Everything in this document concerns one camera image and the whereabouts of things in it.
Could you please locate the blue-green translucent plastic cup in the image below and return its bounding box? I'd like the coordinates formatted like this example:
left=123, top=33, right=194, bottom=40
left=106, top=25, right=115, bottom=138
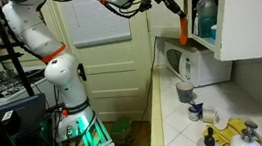
left=194, top=0, right=221, bottom=39

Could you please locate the grey ceramic mug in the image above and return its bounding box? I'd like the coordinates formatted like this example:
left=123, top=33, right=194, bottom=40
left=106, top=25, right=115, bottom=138
left=174, top=79, right=197, bottom=105

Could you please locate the small blue white mug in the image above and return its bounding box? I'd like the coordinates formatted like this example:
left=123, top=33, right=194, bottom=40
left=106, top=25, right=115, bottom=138
left=186, top=101, right=206, bottom=123

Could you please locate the white microwave oven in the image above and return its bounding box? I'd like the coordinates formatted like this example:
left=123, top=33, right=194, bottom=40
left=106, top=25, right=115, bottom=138
left=161, top=33, right=236, bottom=92

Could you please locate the white window blind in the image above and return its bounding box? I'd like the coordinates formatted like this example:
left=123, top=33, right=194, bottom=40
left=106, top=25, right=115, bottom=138
left=60, top=0, right=133, bottom=50

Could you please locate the black door lock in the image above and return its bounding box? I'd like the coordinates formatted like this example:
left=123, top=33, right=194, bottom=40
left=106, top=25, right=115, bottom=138
left=76, top=61, right=89, bottom=82

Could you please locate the green bucket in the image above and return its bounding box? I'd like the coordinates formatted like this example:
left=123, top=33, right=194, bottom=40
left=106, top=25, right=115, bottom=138
left=108, top=114, right=135, bottom=146

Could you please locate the white pump soap bottle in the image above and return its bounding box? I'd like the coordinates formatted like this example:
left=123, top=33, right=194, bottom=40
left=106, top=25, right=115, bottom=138
left=227, top=119, right=262, bottom=146

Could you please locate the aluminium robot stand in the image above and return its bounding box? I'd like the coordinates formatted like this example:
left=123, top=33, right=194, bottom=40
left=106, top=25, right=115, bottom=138
left=42, top=113, right=123, bottom=146

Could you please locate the kitchen stove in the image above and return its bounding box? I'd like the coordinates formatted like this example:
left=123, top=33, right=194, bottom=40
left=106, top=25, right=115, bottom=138
left=0, top=66, right=55, bottom=108

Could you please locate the dark blue equipment case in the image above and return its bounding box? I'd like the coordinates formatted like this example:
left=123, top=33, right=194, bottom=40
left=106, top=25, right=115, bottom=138
left=0, top=93, right=52, bottom=146

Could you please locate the grey metal pot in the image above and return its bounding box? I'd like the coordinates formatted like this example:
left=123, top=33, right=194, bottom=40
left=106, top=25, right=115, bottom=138
left=0, top=68, right=11, bottom=82

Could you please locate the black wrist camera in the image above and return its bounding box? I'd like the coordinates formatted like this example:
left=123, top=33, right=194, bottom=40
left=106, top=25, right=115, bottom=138
left=137, top=0, right=157, bottom=14

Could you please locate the cream wall cabinet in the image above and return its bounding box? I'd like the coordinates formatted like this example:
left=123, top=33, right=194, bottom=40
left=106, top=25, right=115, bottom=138
left=144, top=0, right=238, bottom=61

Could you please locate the black power cable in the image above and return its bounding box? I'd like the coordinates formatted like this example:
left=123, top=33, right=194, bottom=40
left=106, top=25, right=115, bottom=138
left=131, top=37, right=168, bottom=122

